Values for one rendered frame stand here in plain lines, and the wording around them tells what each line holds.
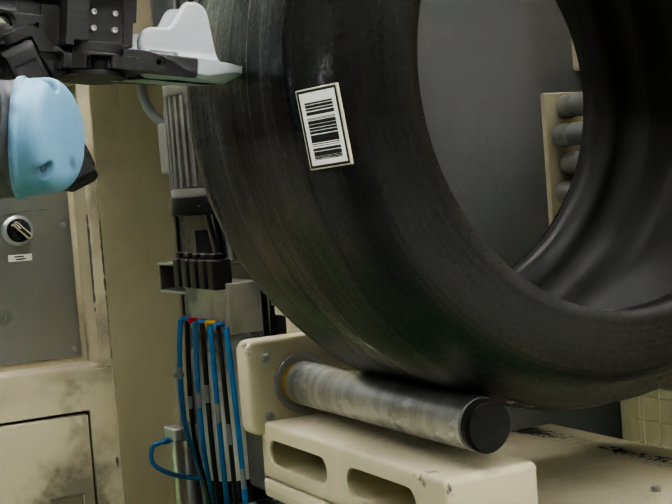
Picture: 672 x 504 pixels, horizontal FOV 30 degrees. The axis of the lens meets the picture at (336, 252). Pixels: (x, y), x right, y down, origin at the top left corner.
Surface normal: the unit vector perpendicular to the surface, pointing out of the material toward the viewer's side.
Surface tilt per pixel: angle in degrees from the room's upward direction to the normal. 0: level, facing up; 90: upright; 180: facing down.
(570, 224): 83
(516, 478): 90
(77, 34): 91
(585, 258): 82
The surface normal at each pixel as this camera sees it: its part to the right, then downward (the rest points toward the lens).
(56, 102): 0.96, -0.05
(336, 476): -0.88, 0.09
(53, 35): 0.47, 0.02
